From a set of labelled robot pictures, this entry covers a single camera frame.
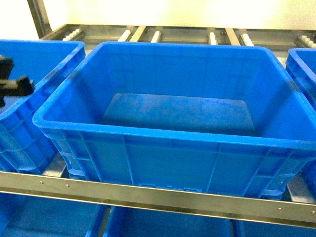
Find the lower middle blue crate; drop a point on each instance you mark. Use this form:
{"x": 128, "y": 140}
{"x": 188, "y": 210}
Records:
{"x": 132, "y": 222}

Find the blue crate on left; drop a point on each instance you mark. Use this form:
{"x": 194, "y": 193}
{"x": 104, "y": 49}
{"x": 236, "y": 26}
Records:
{"x": 23, "y": 147}

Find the white roller track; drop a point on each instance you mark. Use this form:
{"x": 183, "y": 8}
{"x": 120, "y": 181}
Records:
{"x": 246, "y": 39}
{"x": 212, "y": 38}

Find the lower right blue crate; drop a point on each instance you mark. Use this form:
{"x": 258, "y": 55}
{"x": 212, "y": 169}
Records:
{"x": 256, "y": 229}

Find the large blue plastic crate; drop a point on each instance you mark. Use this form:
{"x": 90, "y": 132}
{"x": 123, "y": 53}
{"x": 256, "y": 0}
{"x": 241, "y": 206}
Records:
{"x": 223, "y": 120}

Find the lower left blue crate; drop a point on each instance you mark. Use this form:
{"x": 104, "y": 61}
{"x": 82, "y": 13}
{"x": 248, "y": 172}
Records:
{"x": 27, "y": 216}

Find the metal roller rack frame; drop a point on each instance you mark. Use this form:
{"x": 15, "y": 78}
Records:
{"x": 230, "y": 13}

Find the blue crate on right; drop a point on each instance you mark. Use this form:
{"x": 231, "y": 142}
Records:
{"x": 301, "y": 66}

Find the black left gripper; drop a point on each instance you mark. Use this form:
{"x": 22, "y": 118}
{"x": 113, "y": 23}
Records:
{"x": 20, "y": 88}

